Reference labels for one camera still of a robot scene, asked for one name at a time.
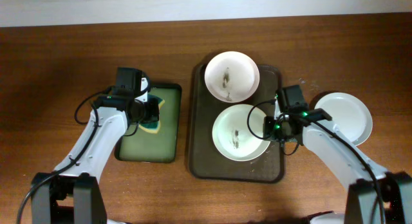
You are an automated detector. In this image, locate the green and yellow sponge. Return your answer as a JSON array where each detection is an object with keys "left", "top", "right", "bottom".
[{"left": 138, "top": 95, "right": 165, "bottom": 134}]

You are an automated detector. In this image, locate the white plate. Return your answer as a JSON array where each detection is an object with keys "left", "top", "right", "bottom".
[
  {"left": 204, "top": 51, "right": 260, "bottom": 103},
  {"left": 212, "top": 104, "right": 270, "bottom": 162},
  {"left": 315, "top": 92, "right": 373, "bottom": 145}
]

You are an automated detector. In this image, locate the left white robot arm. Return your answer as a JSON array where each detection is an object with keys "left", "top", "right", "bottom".
[{"left": 21, "top": 68, "right": 160, "bottom": 223}]

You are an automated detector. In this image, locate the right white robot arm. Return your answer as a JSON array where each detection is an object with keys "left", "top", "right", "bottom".
[{"left": 263, "top": 85, "right": 411, "bottom": 223}]

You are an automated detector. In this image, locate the small black soapy-water tray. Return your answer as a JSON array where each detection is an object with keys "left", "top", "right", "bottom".
[{"left": 115, "top": 83, "right": 182, "bottom": 163}]

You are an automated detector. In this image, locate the large dark serving tray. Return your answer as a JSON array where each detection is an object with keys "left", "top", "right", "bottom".
[{"left": 188, "top": 64, "right": 285, "bottom": 183}]

